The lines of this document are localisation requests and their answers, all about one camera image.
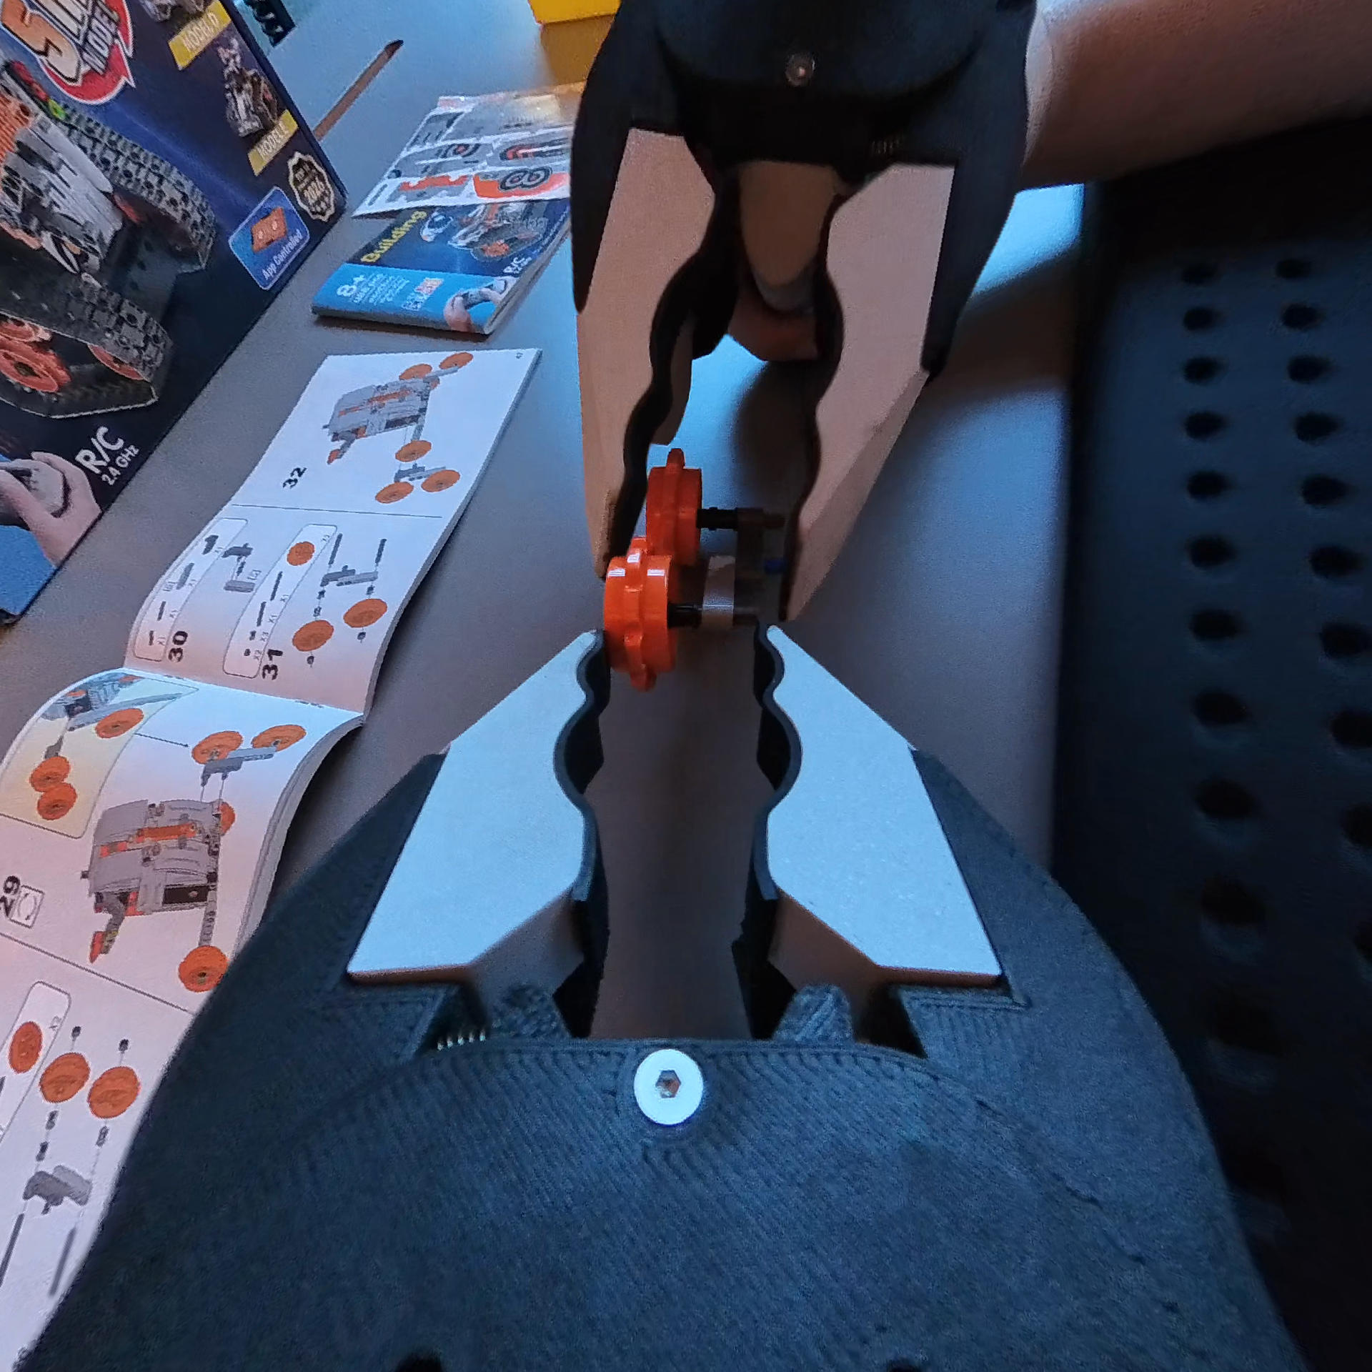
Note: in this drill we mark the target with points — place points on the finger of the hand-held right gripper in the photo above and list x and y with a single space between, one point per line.
623 321
887 321

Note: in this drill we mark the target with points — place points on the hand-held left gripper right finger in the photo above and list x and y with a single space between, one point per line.
878 859

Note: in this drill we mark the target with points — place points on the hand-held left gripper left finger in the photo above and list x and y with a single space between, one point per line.
471 859

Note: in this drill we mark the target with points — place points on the grey perforated beam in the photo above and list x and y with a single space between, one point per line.
729 606

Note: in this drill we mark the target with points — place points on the person's right forearm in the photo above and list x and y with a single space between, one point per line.
1179 97

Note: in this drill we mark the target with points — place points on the grey desk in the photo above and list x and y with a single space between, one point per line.
513 484

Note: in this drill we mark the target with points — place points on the person's right hand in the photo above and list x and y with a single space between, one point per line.
781 337

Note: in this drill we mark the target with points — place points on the blue booklet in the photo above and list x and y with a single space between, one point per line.
427 280

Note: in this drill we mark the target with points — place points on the sticker sheet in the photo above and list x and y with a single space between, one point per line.
471 159

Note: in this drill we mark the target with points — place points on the black perforated panel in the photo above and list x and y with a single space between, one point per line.
1127 752

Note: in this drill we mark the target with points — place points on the yellow storage bin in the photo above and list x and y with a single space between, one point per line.
573 9

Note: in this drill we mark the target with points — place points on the white instruction booklet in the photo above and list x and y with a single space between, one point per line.
321 514

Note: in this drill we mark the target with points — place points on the blue robot kit box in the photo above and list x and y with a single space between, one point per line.
129 269

